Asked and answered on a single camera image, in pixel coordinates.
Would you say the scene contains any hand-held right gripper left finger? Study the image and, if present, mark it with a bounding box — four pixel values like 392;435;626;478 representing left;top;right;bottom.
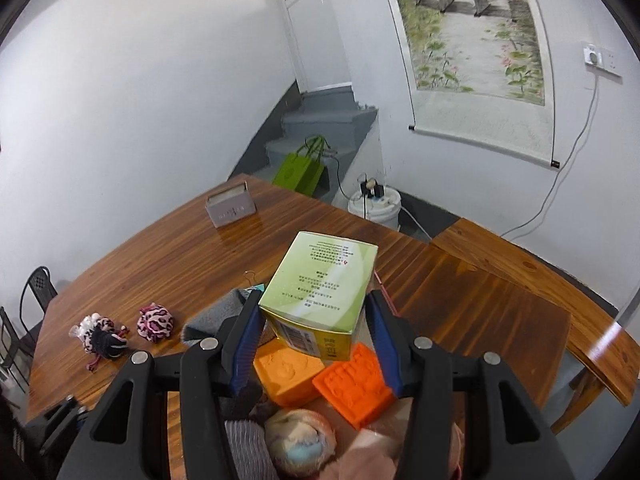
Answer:
56;296;267;480

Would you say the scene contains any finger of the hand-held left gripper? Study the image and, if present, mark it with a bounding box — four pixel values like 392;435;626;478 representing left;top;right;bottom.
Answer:
37;406;93;458
42;395;78;423

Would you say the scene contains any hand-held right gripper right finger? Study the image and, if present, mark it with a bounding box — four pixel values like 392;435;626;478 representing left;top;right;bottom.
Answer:
364;290;576;480

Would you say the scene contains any light orange soft cube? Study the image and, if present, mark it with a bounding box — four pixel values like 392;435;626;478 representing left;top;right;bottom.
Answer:
252;340;328;407

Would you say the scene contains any dark orange embossed cube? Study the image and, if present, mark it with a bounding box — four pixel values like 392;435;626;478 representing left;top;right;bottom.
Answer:
312;342;396;431

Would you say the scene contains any green cardboard box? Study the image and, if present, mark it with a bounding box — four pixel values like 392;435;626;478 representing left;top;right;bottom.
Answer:
257;231;379;362

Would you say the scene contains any wooden desktop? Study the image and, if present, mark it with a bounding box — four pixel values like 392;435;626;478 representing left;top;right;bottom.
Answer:
25;174;572;480

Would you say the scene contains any grey knitted cloth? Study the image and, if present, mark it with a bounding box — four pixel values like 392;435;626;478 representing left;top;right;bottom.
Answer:
181;287;251;348

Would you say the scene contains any black scrunchie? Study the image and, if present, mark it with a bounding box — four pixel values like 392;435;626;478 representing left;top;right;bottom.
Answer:
87;330;132;372

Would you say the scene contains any white spotted scrunchie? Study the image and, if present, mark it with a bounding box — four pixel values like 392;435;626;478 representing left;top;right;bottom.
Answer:
80;314;117;348

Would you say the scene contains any grey striped cloth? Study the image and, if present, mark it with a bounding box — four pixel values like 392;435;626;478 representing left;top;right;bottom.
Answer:
224;420;281;480

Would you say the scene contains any pink leopard scrunchie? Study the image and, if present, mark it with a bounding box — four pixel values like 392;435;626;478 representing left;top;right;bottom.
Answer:
136;302;175;343

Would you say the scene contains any beige and blue plush ball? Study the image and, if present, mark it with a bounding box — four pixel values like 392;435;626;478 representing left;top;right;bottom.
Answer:
264;408;337;476

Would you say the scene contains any pink cloth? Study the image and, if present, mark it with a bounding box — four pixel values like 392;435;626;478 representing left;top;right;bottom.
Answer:
320;422;466;480

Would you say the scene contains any black metal chair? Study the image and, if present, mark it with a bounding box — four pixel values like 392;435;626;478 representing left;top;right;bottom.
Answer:
0;266;52;396

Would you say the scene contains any white plastic bucket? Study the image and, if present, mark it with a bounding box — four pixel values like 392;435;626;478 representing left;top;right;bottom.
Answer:
348;187;402;233

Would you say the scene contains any grey card holder box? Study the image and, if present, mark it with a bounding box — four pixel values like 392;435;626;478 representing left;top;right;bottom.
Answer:
205;180;257;229

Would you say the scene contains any wooden bench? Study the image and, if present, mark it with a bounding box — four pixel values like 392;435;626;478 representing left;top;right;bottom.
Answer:
431;217;640;433

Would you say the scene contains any green paper bag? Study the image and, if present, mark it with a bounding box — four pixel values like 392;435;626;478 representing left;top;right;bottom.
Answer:
271;135;331;196

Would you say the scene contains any grey staircase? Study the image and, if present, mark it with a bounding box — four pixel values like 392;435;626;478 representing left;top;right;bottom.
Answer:
230;80;378;206

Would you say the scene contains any hanging scroll painting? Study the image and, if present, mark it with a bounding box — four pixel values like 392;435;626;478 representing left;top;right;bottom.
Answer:
375;0;563;171

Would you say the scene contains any white power cable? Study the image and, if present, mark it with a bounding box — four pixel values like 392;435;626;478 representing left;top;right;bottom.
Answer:
500;72;598;240

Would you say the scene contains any white wall socket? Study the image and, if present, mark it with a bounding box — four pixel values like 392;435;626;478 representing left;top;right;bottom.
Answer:
582;41;625;78

